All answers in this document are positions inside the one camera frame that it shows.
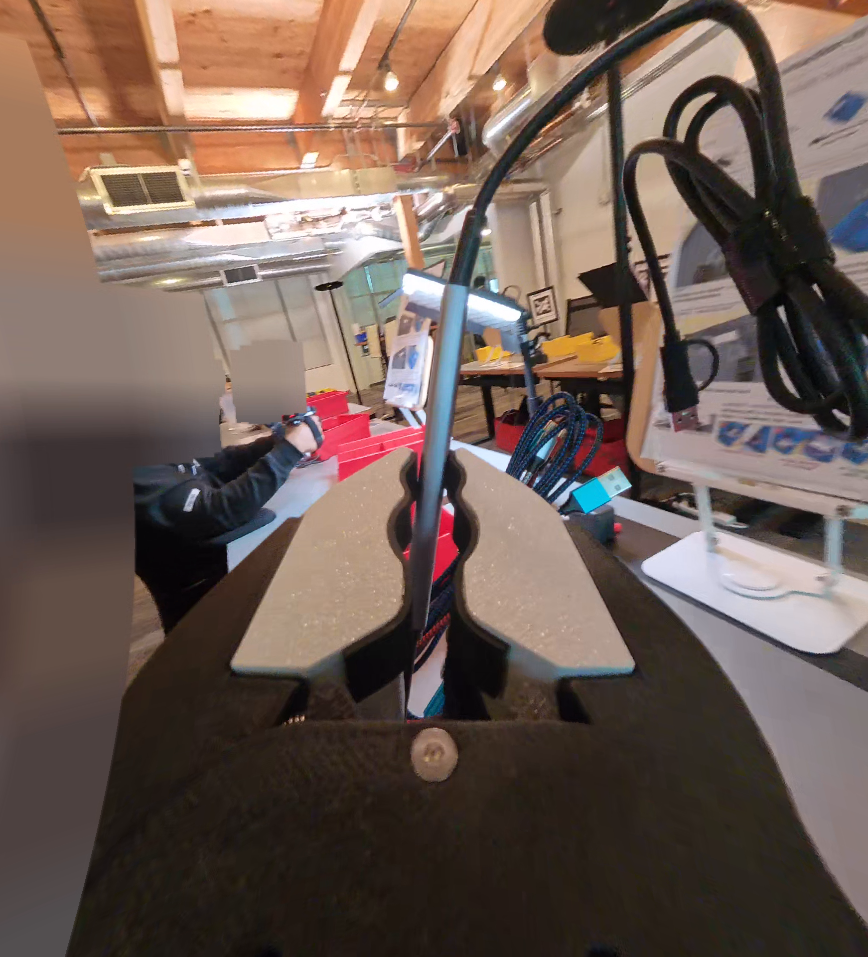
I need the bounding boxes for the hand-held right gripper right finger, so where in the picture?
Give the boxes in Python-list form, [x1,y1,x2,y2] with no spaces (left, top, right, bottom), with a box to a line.
[443,447,637,692]

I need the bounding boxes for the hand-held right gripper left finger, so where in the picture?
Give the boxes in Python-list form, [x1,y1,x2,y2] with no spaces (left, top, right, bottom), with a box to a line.
[229,447,419,704]

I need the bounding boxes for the black usb cable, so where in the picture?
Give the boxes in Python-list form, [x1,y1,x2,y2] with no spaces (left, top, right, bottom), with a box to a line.
[404,0,868,674]

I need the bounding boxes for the small black holder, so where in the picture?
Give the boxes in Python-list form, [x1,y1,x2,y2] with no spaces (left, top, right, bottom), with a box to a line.
[570,504,620,548]

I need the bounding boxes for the wooden table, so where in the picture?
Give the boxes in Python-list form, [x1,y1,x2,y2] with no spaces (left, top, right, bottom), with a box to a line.
[460,357,625,442]

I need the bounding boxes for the small instruction sheet board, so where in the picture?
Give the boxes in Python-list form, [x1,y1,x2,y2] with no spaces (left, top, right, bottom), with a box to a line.
[384,290,436,411]

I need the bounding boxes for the black floor lamp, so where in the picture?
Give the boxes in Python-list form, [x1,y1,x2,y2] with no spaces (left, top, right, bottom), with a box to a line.
[314,280,364,406]

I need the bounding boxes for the white clipboard stand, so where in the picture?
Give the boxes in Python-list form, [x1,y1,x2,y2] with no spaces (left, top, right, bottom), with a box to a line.
[639,478,868,656]

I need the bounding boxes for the led light bar on stand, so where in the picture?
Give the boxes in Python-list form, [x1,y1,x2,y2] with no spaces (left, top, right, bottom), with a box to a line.
[402,268,547,420]

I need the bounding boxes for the black panel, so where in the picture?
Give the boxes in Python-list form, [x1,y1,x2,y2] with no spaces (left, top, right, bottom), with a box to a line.
[579,262,648,308]

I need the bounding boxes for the black stand pole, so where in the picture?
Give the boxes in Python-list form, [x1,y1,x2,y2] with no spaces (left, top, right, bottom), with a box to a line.
[606,67,638,450]

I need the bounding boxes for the large ceiling air vent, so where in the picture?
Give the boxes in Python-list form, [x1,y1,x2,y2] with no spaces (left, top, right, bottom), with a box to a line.
[79,160,196,218]

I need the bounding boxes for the dark rounded object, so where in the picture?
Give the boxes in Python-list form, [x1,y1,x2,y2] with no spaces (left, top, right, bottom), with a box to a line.
[542,0,670,55]

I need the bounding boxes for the blue braided cable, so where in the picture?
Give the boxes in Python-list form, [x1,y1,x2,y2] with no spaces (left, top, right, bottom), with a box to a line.
[507,391,633,517]

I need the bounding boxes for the silver air duct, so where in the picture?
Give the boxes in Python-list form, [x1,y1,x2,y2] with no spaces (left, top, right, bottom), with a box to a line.
[79,175,495,285]

